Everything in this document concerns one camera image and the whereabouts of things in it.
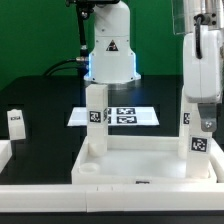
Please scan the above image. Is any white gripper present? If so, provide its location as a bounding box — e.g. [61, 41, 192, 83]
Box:
[183, 26, 223, 132]

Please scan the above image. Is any white marker sheet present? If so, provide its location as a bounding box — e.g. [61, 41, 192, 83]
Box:
[67, 107, 159, 127]

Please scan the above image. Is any black camera pole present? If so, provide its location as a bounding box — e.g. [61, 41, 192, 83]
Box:
[65, 0, 98, 78]

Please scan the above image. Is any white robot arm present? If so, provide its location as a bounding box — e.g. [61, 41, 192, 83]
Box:
[85, 0, 224, 132]

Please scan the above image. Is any white front fence bar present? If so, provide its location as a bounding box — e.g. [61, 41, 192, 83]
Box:
[0, 183, 224, 212]

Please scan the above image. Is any white desk top tray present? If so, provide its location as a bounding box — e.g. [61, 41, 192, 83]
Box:
[71, 135, 224, 184]

